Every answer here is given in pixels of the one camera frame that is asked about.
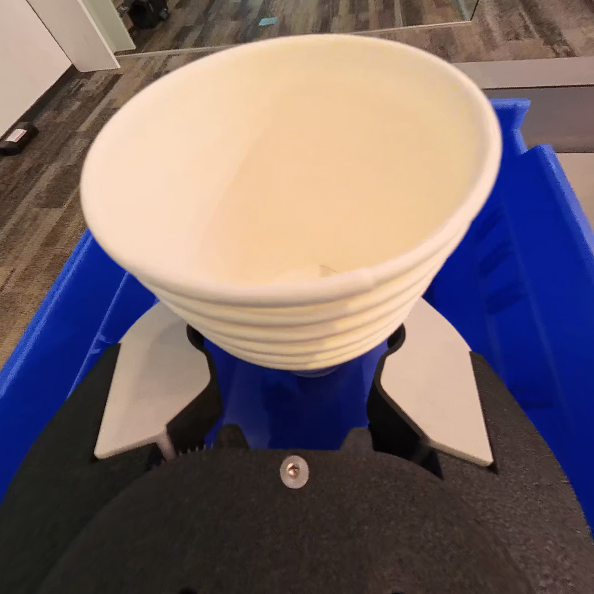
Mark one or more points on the white cabinet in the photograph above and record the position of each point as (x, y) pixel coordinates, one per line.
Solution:
(83, 32)

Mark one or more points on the teal floor marker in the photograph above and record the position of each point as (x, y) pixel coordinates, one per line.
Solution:
(268, 21)

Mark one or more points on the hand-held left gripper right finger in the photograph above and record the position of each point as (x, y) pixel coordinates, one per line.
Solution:
(436, 390)

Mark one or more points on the small black box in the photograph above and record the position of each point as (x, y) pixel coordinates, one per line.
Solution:
(18, 139)

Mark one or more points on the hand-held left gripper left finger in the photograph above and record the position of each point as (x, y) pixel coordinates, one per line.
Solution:
(144, 385)

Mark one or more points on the blue plastic bin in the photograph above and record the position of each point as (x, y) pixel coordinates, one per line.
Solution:
(533, 278)

